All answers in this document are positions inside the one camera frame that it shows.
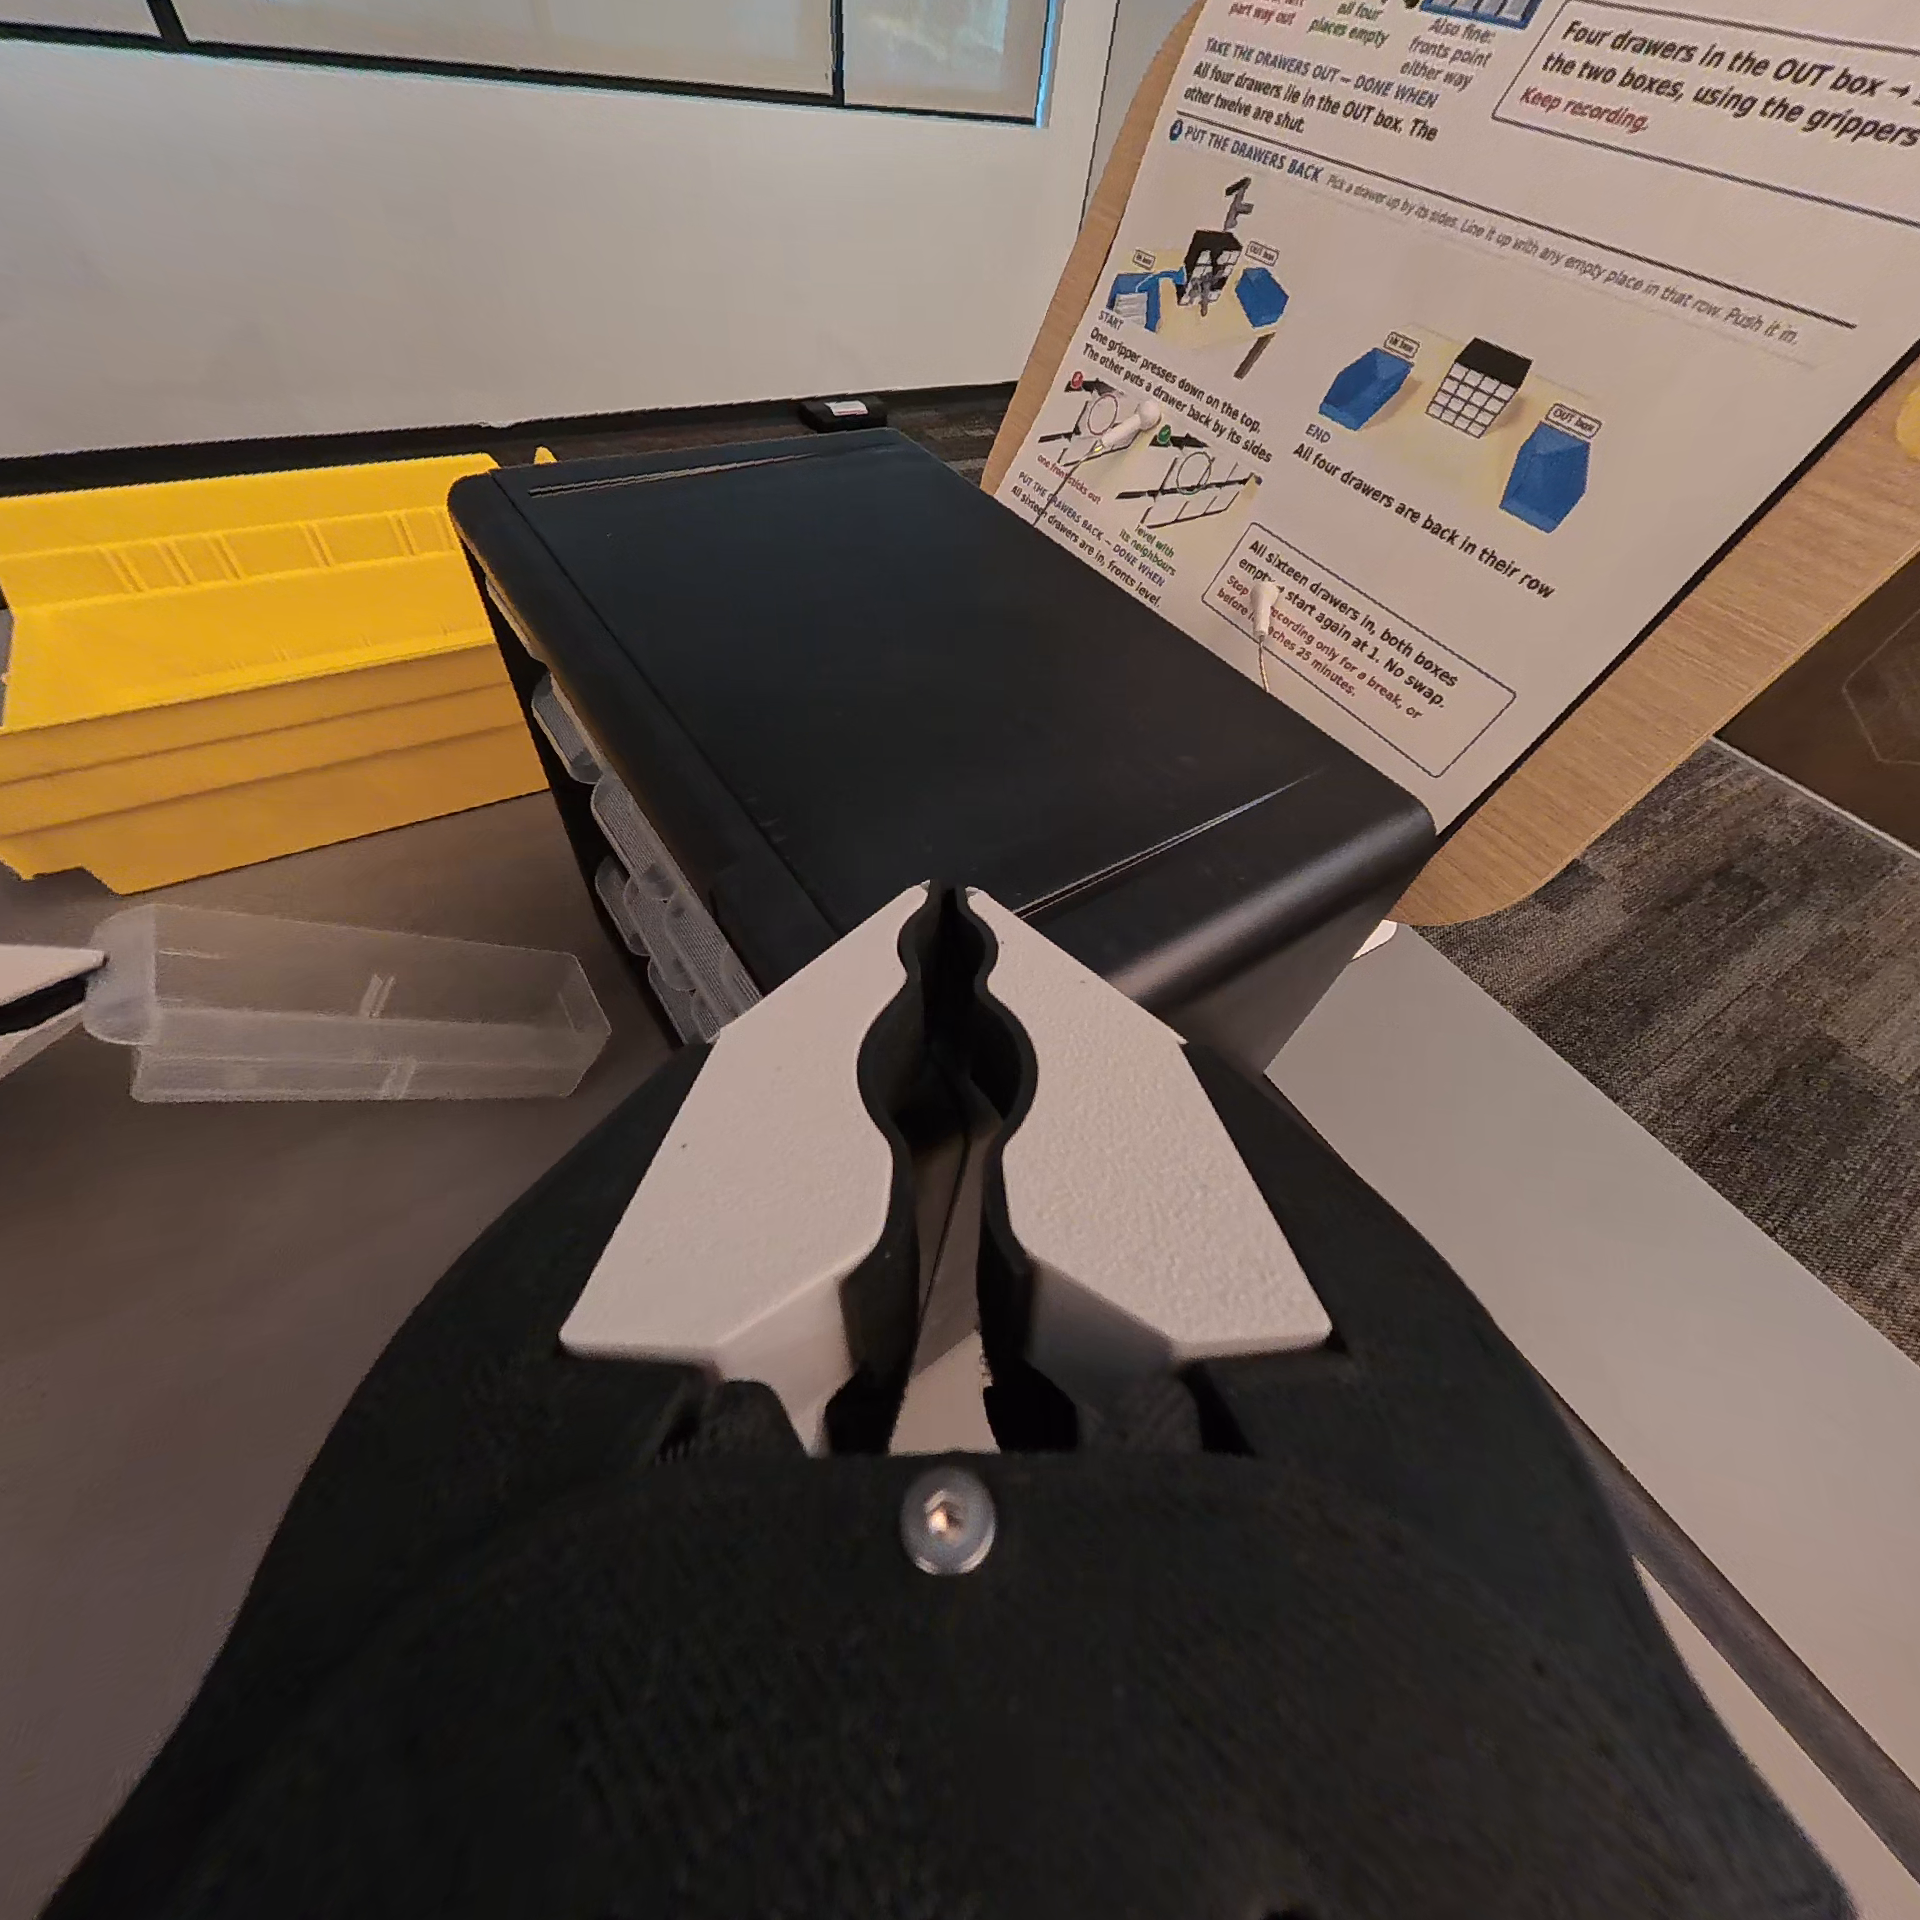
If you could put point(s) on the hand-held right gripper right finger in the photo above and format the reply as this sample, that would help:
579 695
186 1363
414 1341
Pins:
1158 1186

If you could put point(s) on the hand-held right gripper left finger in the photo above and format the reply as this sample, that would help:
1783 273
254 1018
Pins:
748 1186

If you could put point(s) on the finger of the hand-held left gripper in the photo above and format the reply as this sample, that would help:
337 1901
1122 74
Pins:
39 969
16 1054

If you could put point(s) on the clear plastic drawer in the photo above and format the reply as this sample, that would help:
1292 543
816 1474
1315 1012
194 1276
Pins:
375 1005

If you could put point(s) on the yellow storage bin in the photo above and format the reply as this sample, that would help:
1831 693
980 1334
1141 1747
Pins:
254 703

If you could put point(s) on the black drawer cabinet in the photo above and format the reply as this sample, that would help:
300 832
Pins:
928 645

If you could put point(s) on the instruction poster on board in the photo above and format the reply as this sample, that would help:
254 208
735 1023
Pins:
1623 779

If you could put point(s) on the small black floor device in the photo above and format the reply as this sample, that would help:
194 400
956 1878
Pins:
835 411

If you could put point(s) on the brown panel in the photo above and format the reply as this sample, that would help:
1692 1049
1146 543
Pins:
1831 703

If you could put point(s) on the printed instruction poster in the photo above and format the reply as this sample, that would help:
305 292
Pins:
1424 301

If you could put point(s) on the yellow smiley sticker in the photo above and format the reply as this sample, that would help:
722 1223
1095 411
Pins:
1909 430

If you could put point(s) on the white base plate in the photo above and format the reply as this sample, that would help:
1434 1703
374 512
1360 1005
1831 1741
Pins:
1374 943

